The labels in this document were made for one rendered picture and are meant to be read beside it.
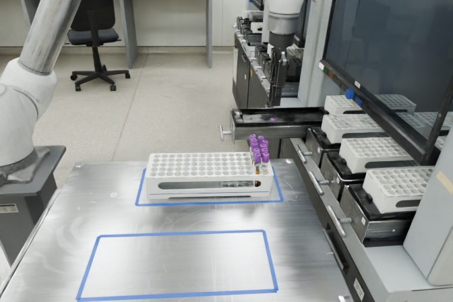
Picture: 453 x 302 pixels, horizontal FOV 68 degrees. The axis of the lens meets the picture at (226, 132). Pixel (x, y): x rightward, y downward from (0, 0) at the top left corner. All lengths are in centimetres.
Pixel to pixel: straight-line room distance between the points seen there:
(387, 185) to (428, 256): 16
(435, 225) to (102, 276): 65
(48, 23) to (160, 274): 83
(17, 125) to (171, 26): 368
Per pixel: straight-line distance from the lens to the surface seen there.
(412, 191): 90
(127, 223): 77
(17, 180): 119
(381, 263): 87
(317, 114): 128
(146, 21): 467
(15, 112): 114
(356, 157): 95
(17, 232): 133
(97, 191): 87
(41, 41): 122
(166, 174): 79
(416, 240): 87
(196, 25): 465
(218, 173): 79
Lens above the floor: 135
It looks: 30 degrees down
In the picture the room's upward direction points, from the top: 2 degrees clockwise
